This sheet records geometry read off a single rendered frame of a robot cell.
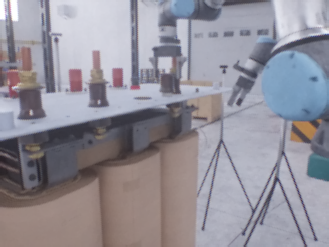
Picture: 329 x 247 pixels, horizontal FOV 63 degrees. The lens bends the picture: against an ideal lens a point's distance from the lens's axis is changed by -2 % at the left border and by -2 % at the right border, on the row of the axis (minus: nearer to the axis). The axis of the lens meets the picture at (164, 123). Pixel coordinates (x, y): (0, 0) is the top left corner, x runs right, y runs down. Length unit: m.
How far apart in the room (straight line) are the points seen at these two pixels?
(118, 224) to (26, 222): 0.49
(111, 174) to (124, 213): 0.20
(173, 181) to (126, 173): 0.47
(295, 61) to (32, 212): 0.87
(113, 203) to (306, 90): 0.98
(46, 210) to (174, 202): 0.91
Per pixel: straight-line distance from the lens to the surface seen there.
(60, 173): 1.03
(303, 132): 6.02
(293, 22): 0.67
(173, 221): 1.78
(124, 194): 1.30
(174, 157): 1.60
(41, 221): 1.02
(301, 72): 0.60
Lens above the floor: 1.52
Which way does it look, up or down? 12 degrees down
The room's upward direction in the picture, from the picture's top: straight up
